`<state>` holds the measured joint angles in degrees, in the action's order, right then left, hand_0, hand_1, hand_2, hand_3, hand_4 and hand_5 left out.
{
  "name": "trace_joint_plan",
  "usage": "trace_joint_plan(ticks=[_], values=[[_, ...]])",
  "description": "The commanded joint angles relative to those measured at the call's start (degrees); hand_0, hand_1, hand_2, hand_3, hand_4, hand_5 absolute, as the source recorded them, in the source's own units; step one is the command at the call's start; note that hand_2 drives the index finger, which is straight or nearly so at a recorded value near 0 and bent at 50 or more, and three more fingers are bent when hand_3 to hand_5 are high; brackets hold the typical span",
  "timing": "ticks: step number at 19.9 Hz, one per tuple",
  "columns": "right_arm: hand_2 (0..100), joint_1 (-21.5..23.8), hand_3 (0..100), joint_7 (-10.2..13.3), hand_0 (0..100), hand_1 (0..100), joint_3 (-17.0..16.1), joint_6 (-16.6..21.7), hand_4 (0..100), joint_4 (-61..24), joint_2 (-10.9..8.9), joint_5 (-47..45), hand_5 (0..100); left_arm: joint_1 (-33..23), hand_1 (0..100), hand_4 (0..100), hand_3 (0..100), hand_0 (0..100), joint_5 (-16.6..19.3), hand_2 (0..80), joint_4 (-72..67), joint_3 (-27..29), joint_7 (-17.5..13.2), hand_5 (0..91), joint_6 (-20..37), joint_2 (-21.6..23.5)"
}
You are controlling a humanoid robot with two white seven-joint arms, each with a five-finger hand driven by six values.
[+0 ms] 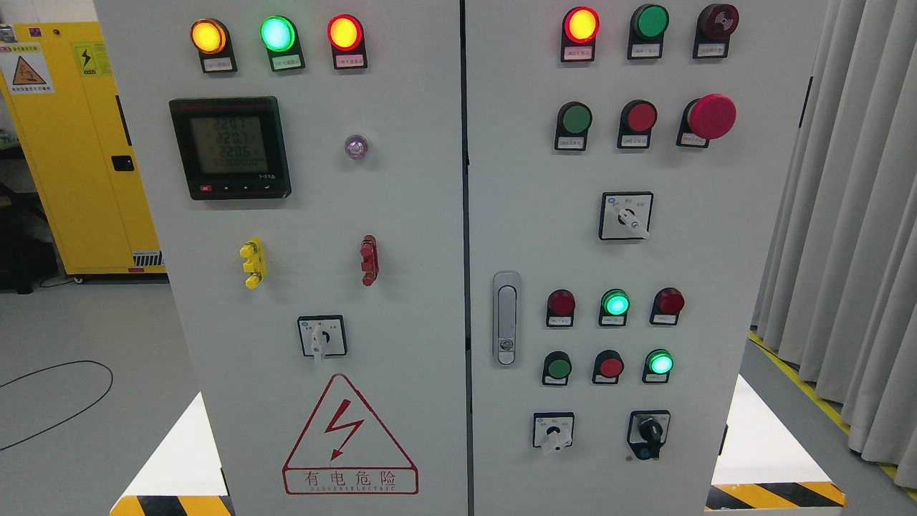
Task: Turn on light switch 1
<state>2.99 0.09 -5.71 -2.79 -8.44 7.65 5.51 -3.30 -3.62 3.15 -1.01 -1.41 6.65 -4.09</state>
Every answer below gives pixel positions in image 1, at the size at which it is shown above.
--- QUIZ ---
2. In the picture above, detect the white rotary light switch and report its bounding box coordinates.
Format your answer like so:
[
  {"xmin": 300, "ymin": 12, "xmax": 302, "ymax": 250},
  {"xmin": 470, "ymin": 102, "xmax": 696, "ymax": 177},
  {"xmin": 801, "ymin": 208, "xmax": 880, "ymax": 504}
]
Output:
[{"xmin": 296, "ymin": 315, "xmax": 348, "ymax": 360}]

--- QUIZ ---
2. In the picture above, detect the grey electrical control cabinet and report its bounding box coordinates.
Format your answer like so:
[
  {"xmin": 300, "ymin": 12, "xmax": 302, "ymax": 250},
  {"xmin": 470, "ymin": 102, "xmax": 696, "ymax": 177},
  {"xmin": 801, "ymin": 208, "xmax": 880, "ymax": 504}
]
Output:
[{"xmin": 95, "ymin": 1, "xmax": 829, "ymax": 515}]

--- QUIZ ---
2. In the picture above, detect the red terminal connector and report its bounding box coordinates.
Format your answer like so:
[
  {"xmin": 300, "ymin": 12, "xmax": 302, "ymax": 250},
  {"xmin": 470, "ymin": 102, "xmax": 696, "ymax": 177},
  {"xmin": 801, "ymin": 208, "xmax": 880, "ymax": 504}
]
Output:
[{"xmin": 360, "ymin": 234, "xmax": 380, "ymax": 287}]

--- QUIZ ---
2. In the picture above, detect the dark red lamp middle left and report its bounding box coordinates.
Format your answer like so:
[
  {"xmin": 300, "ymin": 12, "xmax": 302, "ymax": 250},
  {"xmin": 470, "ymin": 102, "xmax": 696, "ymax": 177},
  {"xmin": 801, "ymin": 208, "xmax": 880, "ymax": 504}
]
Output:
[{"xmin": 546, "ymin": 290, "xmax": 576, "ymax": 328}]

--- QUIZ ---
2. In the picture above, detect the dark red lamp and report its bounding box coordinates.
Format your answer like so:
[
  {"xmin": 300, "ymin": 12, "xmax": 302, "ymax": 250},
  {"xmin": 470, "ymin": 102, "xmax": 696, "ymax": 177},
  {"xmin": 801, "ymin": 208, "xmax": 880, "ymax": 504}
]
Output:
[
  {"xmin": 649, "ymin": 287, "xmax": 686, "ymax": 326},
  {"xmin": 546, "ymin": 290, "xmax": 576, "ymax": 328}
]

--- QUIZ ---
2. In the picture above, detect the green push button lower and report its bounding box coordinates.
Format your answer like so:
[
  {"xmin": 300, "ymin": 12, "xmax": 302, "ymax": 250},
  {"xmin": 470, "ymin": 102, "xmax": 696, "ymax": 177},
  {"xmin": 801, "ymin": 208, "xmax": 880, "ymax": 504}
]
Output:
[{"xmin": 542, "ymin": 350, "xmax": 572, "ymax": 386}]

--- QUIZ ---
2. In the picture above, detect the green push button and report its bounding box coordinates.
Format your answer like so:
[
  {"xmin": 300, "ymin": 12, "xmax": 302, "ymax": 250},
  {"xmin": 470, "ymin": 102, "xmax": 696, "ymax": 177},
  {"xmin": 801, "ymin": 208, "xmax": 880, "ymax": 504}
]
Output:
[
  {"xmin": 554, "ymin": 101, "xmax": 592, "ymax": 151},
  {"xmin": 542, "ymin": 350, "xmax": 572, "ymax": 386}
]

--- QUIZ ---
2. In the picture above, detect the clear white indicator lamp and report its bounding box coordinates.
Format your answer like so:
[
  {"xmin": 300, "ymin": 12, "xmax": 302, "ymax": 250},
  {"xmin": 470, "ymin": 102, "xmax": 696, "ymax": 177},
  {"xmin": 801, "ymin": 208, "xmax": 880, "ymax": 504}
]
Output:
[{"xmin": 345, "ymin": 134, "xmax": 370, "ymax": 161}]

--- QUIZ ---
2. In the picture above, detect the green lit lamp middle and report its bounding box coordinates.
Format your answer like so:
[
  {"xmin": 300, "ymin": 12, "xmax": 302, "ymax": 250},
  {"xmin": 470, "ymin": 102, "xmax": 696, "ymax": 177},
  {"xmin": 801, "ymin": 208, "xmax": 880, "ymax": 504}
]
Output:
[{"xmin": 598, "ymin": 290, "xmax": 631, "ymax": 327}]

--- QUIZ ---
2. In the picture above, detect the white rotary selector upper right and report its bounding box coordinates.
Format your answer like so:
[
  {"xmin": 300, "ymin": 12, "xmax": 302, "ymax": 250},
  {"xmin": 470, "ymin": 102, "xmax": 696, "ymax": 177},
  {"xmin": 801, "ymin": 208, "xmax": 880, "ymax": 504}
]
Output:
[{"xmin": 599, "ymin": 191, "xmax": 654, "ymax": 242}]

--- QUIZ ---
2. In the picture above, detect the white rotary selector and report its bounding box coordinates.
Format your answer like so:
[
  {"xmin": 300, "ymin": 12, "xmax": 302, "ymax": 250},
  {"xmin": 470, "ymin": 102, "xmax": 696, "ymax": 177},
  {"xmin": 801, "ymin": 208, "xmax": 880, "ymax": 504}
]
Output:
[
  {"xmin": 532, "ymin": 411, "xmax": 575, "ymax": 455},
  {"xmin": 599, "ymin": 191, "xmax": 654, "ymax": 242}
]

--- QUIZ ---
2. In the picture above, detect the green push button upper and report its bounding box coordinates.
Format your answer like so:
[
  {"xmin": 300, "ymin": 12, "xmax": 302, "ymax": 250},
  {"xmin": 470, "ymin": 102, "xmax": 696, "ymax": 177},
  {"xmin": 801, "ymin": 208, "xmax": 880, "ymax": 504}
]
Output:
[{"xmin": 554, "ymin": 101, "xmax": 592, "ymax": 151}]

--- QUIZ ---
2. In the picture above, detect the red push button lower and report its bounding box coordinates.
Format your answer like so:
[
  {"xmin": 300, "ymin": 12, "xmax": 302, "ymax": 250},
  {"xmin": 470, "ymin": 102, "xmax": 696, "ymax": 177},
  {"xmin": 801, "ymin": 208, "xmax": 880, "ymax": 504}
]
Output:
[{"xmin": 592, "ymin": 350, "xmax": 625, "ymax": 385}]

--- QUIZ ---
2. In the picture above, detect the red push button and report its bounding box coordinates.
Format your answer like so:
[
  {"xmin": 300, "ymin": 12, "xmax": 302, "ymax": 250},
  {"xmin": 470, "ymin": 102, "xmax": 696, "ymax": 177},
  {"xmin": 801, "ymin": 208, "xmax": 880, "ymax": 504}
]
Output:
[
  {"xmin": 592, "ymin": 350, "xmax": 625, "ymax": 385},
  {"xmin": 617, "ymin": 99, "xmax": 658, "ymax": 150}
]

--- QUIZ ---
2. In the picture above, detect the white rotary selector bottom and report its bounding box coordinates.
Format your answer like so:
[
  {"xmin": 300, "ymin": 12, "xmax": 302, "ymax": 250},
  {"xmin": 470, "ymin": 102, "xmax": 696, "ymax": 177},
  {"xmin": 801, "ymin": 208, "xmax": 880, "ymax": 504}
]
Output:
[{"xmin": 532, "ymin": 411, "xmax": 575, "ymax": 455}]

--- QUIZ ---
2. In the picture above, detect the yellow terminal connector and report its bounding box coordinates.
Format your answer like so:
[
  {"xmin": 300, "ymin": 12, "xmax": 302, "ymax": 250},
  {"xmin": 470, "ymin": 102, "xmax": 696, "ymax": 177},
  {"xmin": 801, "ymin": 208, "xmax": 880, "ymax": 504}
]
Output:
[{"xmin": 239, "ymin": 237, "xmax": 267, "ymax": 290}]

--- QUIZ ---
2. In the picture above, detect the dark red lamp middle right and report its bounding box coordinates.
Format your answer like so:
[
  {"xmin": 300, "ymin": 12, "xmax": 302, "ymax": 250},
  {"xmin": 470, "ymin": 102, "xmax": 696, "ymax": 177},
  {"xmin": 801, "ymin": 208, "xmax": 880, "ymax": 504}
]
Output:
[{"xmin": 649, "ymin": 287, "xmax": 686, "ymax": 326}]

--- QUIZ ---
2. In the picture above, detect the red electric danger warning sticker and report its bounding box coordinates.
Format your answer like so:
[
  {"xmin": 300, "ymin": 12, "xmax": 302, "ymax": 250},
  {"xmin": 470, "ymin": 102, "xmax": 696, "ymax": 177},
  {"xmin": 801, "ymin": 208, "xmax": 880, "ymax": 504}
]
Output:
[{"xmin": 282, "ymin": 373, "xmax": 419, "ymax": 495}]

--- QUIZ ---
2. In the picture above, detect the green lit button lower right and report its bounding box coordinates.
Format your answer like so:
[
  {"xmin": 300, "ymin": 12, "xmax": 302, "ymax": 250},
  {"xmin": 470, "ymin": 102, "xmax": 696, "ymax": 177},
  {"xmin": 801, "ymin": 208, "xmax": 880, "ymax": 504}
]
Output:
[{"xmin": 642, "ymin": 348, "xmax": 674, "ymax": 384}]

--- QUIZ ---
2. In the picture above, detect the red push button upper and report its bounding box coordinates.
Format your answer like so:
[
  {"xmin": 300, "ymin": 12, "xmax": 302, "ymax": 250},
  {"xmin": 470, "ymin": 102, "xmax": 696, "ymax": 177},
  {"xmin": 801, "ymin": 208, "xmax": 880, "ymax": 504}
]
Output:
[{"xmin": 617, "ymin": 99, "xmax": 658, "ymax": 150}]

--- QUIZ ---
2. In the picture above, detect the red indicator lamp top left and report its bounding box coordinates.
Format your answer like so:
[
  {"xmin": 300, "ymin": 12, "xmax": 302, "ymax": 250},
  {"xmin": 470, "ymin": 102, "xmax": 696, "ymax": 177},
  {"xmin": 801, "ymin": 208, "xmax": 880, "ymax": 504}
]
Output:
[{"xmin": 327, "ymin": 14, "xmax": 369, "ymax": 70}]

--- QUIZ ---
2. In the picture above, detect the black digital power meter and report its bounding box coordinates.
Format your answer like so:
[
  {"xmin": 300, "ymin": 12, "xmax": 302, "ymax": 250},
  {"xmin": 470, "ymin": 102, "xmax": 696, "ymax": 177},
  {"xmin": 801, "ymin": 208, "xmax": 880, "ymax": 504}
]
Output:
[{"xmin": 169, "ymin": 97, "xmax": 292, "ymax": 201}]

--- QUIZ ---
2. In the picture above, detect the red lit lamp right door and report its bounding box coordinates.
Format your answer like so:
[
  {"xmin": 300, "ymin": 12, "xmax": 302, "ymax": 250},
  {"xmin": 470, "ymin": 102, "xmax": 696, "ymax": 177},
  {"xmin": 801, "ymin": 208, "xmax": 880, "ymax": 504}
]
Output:
[{"xmin": 560, "ymin": 6, "xmax": 600, "ymax": 63}]

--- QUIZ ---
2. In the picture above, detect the green indicator lamp top left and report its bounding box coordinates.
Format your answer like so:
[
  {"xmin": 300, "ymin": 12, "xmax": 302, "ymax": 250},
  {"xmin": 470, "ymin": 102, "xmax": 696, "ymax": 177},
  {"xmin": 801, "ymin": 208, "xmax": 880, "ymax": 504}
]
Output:
[{"xmin": 259, "ymin": 16, "xmax": 305, "ymax": 72}]

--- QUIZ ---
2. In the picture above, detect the red emergency stop mushroom button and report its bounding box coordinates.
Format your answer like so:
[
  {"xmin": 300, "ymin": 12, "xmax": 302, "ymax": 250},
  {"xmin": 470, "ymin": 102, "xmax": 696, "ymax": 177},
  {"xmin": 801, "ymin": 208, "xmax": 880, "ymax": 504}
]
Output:
[{"xmin": 676, "ymin": 92, "xmax": 737, "ymax": 149}]

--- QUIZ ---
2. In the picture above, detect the green unlit lamp top right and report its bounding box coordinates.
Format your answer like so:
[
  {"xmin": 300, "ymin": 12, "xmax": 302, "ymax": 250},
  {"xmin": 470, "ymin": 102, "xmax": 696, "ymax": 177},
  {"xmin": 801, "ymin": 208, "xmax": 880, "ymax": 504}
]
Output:
[{"xmin": 628, "ymin": 4, "xmax": 669, "ymax": 61}]

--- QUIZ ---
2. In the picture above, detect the yellow indicator lamp top left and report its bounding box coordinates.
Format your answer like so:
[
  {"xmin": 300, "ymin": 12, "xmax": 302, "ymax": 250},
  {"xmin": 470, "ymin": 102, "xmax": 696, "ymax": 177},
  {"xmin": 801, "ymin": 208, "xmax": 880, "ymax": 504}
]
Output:
[{"xmin": 191, "ymin": 19, "xmax": 238, "ymax": 73}]

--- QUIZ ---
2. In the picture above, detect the dark red buzzer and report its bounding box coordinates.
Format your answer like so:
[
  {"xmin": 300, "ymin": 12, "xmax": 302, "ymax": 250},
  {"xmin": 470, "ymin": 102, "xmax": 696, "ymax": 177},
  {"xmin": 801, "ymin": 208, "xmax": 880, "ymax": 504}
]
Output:
[{"xmin": 692, "ymin": 3, "xmax": 739, "ymax": 59}]

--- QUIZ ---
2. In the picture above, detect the grey curtain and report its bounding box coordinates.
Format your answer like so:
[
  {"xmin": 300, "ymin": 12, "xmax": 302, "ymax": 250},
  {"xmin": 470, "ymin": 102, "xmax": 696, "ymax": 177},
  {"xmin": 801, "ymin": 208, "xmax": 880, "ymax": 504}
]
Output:
[{"xmin": 753, "ymin": 1, "xmax": 916, "ymax": 487}]

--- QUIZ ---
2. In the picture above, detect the yellow safety storage cabinet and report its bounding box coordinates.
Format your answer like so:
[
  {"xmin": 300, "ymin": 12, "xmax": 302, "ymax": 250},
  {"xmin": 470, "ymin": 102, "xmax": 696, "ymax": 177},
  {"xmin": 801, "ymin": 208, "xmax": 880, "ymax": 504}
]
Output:
[{"xmin": 1, "ymin": 22, "xmax": 165, "ymax": 277}]

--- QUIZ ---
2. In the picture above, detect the silver cabinet door handle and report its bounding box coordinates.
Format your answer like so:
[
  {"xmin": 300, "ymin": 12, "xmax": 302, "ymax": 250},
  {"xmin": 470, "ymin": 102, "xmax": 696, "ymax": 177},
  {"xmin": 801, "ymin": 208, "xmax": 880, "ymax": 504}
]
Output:
[{"xmin": 492, "ymin": 271, "xmax": 521, "ymax": 367}]

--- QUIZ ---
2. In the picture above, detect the black key selector switch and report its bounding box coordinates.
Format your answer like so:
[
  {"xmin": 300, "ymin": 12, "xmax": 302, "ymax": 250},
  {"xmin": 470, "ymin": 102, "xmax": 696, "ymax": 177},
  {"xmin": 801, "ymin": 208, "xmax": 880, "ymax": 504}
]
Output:
[{"xmin": 626, "ymin": 409, "xmax": 671, "ymax": 460}]

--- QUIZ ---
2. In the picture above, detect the black floor cable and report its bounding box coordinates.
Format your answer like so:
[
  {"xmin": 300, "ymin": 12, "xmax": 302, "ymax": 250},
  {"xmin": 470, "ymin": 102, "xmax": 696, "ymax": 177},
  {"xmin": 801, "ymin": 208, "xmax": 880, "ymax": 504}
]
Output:
[{"xmin": 0, "ymin": 360, "xmax": 115, "ymax": 452}]

